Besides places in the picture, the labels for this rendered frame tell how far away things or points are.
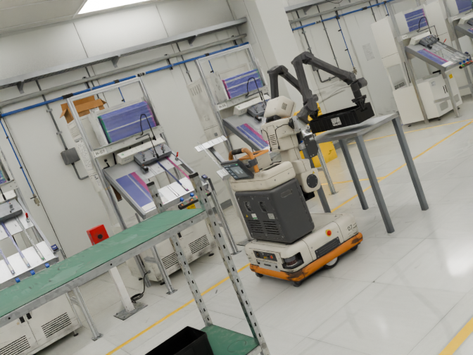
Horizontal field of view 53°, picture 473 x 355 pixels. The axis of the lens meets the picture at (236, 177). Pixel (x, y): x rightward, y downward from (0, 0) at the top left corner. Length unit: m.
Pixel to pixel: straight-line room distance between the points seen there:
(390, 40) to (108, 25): 4.15
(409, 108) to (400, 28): 1.21
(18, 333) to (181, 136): 3.45
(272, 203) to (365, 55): 6.46
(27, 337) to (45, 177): 2.22
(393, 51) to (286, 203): 5.02
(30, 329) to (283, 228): 2.18
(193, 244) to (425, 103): 4.54
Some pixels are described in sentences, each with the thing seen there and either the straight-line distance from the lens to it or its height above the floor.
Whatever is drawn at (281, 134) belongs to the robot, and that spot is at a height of 0.98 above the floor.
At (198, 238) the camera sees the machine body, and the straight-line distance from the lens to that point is 4.67.
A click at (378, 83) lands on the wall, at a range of 9.44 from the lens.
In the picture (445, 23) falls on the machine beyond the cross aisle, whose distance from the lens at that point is 9.06.
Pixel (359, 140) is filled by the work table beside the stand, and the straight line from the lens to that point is 3.54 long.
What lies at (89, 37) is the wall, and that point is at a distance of 6.41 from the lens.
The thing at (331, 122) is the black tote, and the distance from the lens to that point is 3.86.
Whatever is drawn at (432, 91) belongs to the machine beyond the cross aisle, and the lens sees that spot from 7.71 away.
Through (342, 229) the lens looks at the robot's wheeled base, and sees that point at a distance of 3.45.
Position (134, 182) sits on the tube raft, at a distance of 4.37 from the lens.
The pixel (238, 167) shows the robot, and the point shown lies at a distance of 3.25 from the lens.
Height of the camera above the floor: 1.28
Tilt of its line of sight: 8 degrees down
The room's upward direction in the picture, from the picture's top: 21 degrees counter-clockwise
